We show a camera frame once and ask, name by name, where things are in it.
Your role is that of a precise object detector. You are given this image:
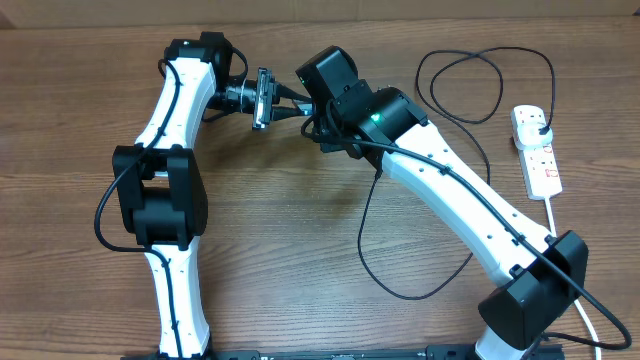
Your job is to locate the white power strip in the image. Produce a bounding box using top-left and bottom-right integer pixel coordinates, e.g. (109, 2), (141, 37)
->
(510, 105), (562, 200)

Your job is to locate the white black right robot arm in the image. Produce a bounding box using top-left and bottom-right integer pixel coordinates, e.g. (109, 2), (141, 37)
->
(297, 46), (589, 359)

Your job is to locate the white charger plug adapter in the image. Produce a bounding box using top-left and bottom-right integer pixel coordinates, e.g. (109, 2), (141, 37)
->
(514, 123), (553, 151)

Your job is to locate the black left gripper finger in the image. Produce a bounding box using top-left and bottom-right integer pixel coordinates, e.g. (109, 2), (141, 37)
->
(274, 82), (311, 102)
(271, 106), (306, 121)

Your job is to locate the blue Galaxy smartphone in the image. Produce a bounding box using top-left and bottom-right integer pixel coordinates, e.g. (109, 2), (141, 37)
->
(292, 100), (314, 117)

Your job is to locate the white power strip cord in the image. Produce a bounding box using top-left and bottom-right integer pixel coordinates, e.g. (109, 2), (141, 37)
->
(543, 196), (603, 360)

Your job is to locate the black USB charging cable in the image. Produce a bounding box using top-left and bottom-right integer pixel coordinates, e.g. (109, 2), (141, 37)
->
(356, 46), (557, 302)

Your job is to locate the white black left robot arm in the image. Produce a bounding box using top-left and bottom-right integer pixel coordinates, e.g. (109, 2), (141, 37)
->
(96, 32), (312, 359)

